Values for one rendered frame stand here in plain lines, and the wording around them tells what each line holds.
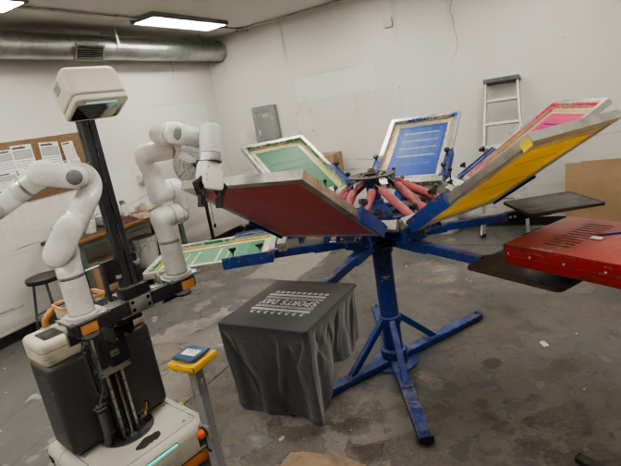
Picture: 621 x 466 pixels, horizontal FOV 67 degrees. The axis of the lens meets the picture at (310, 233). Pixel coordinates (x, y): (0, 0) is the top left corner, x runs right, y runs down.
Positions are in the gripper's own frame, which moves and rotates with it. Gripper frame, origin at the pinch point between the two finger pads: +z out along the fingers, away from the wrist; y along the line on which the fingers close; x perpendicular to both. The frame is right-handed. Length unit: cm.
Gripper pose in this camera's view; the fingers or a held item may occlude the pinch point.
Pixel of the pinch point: (211, 204)
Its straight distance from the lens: 170.9
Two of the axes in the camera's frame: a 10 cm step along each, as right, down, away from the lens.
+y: -5.0, 0.0, -8.6
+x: 8.6, -0.1, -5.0
